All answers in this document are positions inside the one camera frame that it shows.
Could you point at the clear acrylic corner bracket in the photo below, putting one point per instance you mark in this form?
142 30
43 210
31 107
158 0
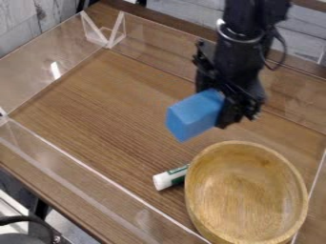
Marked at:
106 37

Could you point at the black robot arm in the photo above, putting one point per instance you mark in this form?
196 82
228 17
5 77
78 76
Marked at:
252 16

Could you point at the light brown wooden bowl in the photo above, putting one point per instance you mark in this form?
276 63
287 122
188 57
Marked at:
247 196

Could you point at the clear acrylic front wall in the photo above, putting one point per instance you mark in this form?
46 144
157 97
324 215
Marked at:
108 210

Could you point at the blue rectangular block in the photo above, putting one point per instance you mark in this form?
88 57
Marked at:
194 115

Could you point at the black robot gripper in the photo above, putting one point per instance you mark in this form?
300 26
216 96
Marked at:
228 68

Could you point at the black metal table frame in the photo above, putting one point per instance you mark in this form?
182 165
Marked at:
41 232

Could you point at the white green glue stick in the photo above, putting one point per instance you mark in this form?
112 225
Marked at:
170 178

